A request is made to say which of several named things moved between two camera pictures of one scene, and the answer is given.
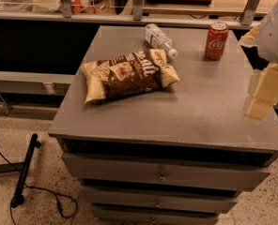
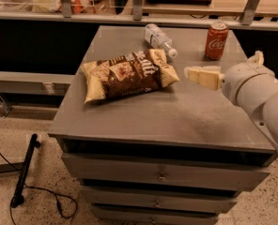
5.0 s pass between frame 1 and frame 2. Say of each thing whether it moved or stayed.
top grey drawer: stayed
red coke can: stayed
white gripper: moved
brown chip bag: stayed
